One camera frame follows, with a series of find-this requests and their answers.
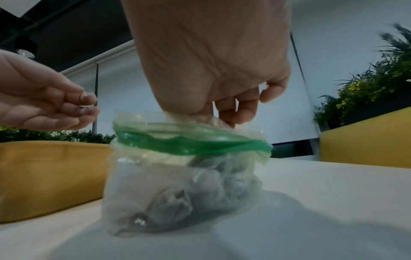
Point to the person's right hand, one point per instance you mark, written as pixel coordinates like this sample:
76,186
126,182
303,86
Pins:
208,50

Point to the person's left hand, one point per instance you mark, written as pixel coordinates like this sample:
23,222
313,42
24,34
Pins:
32,96

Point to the clear plastic bag green zip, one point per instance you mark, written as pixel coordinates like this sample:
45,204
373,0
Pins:
160,144

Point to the green artificial plants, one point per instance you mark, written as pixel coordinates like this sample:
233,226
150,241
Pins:
379,83
80,138

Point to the black pole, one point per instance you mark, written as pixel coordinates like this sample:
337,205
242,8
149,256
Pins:
95,83

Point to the white roller blind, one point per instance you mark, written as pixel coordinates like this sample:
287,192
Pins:
298,119
337,38

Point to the dark window pane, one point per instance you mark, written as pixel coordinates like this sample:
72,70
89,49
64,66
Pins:
295,148

